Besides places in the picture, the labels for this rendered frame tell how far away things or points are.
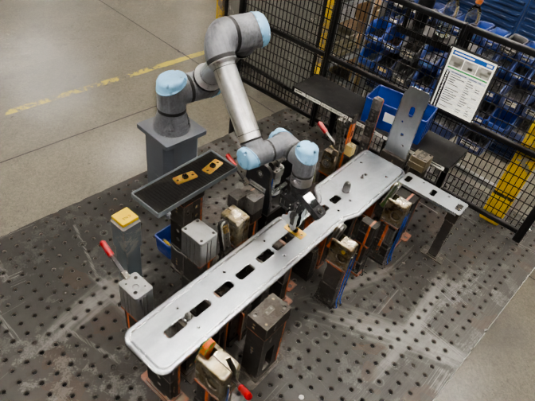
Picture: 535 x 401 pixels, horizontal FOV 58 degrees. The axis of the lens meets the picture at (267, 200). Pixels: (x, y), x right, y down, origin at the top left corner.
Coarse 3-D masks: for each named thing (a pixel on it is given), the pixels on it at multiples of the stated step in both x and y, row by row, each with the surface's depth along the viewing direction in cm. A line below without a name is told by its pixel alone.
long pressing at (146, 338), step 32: (352, 160) 215; (384, 160) 219; (320, 192) 197; (352, 192) 200; (384, 192) 203; (320, 224) 183; (256, 256) 168; (288, 256) 170; (192, 288) 155; (256, 288) 158; (160, 320) 145; (192, 320) 146; (224, 320) 148; (160, 352) 137; (192, 352) 139
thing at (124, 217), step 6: (120, 210) 154; (126, 210) 154; (114, 216) 151; (120, 216) 152; (126, 216) 152; (132, 216) 152; (138, 216) 153; (120, 222) 150; (126, 222) 150; (132, 222) 152
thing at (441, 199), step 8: (416, 176) 213; (408, 184) 208; (416, 184) 209; (424, 184) 210; (416, 192) 205; (424, 192) 206; (440, 192) 207; (432, 200) 202; (440, 200) 203; (448, 200) 203; (456, 200) 204; (448, 208) 199; (464, 208) 201
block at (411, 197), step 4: (396, 192) 207; (400, 192) 207; (404, 192) 207; (408, 192) 208; (400, 196) 205; (404, 196) 205; (408, 196) 206; (412, 196) 206; (416, 196) 206; (408, 200) 203; (412, 200) 204; (416, 200) 204; (412, 204) 202; (412, 208) 206; (412, 212) 211; (408, 216) 209; (404, 224) 217; (396, 232) 215; (400, 236) 222; (392, 240) 218; (396, 244) 221
